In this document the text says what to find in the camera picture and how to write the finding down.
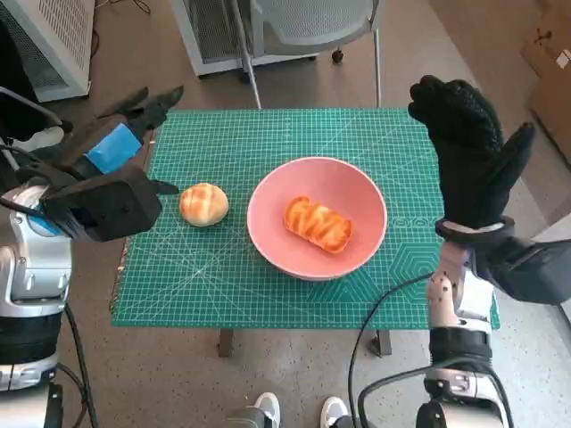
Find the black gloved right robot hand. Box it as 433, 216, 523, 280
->
408, 74, 536, 231

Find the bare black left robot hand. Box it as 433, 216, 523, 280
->
26, 85, 185, 196

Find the round bread bun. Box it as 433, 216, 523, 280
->
178, 182, 230, 227

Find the rectangular toast bread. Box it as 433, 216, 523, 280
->
284, 194, 353, 255

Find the pink bowl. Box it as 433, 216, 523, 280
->
246, 156, 388, 281

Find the person's foot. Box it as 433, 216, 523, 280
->
17, 124, 68, 152

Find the metal chair base with casters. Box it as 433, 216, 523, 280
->
0, 86, 75, 135

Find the brown cardboard box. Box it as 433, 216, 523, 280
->
521, 0, 571, 169

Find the person's leg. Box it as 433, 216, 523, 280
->
0, 26, 46, 139

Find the green cutting mat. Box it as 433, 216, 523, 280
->
110, 108, 501, 331

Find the grey mesh chair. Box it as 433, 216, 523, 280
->
229, 0, 385, 111

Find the dark leg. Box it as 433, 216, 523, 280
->
336, 412, 371, 428

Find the grey leg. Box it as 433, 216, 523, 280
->
222, 407, 264, 428

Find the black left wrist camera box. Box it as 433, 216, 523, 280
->
40, 167, 162, 244

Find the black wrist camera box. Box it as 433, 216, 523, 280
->
479, 235, 571, 307
40, 167, 162, 244

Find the thick black left wrist cable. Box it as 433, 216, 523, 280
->
0, 195, 48, 219

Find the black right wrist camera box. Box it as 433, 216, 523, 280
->
479, 235, 571, 307

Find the black left upper arm cable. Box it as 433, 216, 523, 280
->
55, 305, 93, 428

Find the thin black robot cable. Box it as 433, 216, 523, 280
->
347, 272, 434, 428

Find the thick black looped cable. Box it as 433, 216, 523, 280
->
358, 356, 512, 428

